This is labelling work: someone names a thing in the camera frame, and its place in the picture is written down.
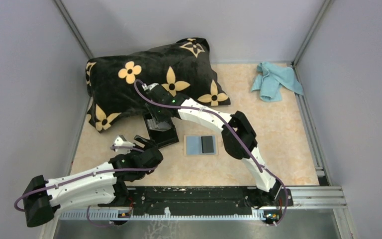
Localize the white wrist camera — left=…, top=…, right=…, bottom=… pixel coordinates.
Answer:
left=143, top=83, right=159, bottom=91
left=111, top=135, right=135, bottom=154

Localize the light blue towel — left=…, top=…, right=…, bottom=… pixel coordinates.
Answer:
left=250, top=62, right=304, bottom=102

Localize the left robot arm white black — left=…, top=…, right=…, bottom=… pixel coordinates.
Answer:
left=14, top=135, right=163, bottom=228

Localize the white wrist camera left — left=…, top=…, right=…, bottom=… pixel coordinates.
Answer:
left=111, top=135, right=135, bottom=154

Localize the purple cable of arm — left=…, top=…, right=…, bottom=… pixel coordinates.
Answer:
left=13, top=145, right=159, bottom=228
left=133, top=79, right=290, bottom=227

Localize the stack of cards in holder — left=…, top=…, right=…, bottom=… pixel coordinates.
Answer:
left=146, top=119, right=172, bottom=132

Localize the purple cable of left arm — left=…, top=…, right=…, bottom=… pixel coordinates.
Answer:
left=13, top=145, right=159, bottom=228

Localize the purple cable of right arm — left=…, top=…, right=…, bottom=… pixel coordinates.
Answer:
left=133, top=79, right=290, bottom=227

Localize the black pillow with cream flowers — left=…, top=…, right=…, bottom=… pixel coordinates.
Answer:
left=85, top=37, right=231, bottom=132

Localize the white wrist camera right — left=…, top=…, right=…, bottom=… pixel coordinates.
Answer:
left=143, top=83, right=159, bottom=91

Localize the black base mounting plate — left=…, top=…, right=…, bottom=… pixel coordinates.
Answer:
left=100, top=186, right=293, bottom=216

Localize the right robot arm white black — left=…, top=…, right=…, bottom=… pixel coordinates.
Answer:
left=134, top=82, right=282, bottom=205

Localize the black card holder box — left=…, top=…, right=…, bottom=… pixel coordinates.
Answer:
left=143, top=113, right=179, bottom=148

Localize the aluminium frame rail front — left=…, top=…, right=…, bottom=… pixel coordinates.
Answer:
left=57, top=186, right=347, bottom=223

